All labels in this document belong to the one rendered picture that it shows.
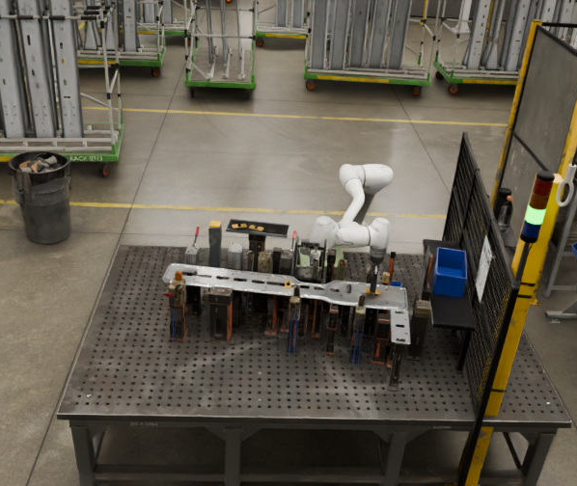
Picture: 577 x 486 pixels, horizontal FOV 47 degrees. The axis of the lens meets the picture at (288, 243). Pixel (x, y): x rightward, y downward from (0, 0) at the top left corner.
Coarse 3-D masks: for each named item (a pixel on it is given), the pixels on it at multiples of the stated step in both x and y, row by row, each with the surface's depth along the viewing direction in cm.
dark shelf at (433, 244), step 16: (432, 240) 421; (432, 272) 388; (432, 288) 373; (464, 288) 375; (432, 304) 360; (448, 304) 361; (464, 304) 362; (432, 320) 349; (448, 320) 348; (464, 320) 349
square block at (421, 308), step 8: (416, 304) 355; (424, 304) 355; (416, 312) 353; (424, 312) 353; (416, 320) 356; (424, 320) 355; (416, 328) 359; (424, 328) 358; (416, 336) 361; (424, 336) 360; (408, 344) 371; (416, 344) 364; (408, 352) 367; (416, 352) 367; (408, 360) 369; (416, 360) 369
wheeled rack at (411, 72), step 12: (312, 0) 940; (432, 36) 968; (408, 48) 1059; (420, 48) 1062; (432, 48) 970; (420, 60) 1070; (312, 72) 997; (324, 72) 1000; (336, 72) 1001; (348, 72) 1001; (360, 72) 1000; (372, 72) 1002; (384, 72) 1018; (396, 72) 1021; (408, 72) 1023; (420, 72) 1020; (312, 84) 1007; (408, 84) 996; (420, 84) 995
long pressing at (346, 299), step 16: (192, 272) 380; (208, 272) 381; (224, 272) 382; (240, 272) 383; (256, 272) 383; (240, 288) 369; (256, 288) 369; (272, 288) 370; (304, 288) 372; (336, 288) 374; (352, 288) 374; (368, 288) 375; (384, 288) 376; (400, 288) 377; (336, 304) 362; (352, 304) 362; (368, 304) 362; (384, 304) 363; (400, 304) 364
